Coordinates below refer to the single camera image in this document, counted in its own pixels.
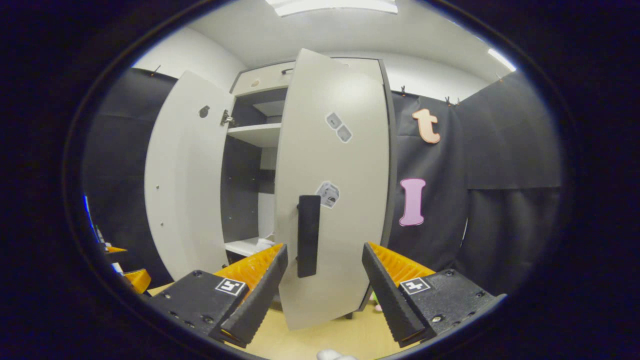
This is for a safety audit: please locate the black backdrop cloth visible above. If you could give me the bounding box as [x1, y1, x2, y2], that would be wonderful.
[82, 67, 563, 296]

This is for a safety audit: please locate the black door handle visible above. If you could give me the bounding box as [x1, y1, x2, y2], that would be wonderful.
[297, 195, 321, 279]

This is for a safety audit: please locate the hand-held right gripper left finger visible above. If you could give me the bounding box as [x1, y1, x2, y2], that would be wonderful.
[147, 243, 289, 349]

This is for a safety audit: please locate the large ceiling light panel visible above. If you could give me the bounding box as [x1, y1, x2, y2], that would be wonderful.
[265, 0, 399, 17]

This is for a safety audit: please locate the light grey cabinet door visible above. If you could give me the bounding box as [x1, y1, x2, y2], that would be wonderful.
[144, 70, 235, 282]
[274, 48, 391, 331]

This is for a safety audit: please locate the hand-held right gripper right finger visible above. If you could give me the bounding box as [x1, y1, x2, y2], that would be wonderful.
[361, 242, 507, 349]

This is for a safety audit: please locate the grey shoe cabinet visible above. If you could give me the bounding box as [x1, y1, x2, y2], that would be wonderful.
[220, 57, 399, 321]

